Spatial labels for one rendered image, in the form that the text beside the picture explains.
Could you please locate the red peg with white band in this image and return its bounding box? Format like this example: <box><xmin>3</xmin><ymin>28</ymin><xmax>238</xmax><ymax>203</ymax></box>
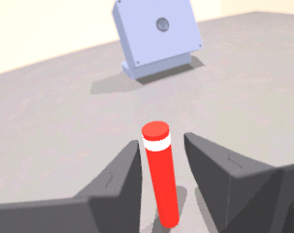
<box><xmin>142</xmin><ymin>121</ymin><xmax>180</xmax><ymax>228</ymax></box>

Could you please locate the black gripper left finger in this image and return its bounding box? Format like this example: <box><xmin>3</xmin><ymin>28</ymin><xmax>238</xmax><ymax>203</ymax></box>
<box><xmin>0</xmin><ymin>140</ymin><xmax>143</xmax><ymax>233</ymax></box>

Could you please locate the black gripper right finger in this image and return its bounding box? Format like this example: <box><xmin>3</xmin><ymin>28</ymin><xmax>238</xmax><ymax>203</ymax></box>
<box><xmin>184</xmin><ymin>132</ymin><xmax>294</xmax><ymax>233</ymax></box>

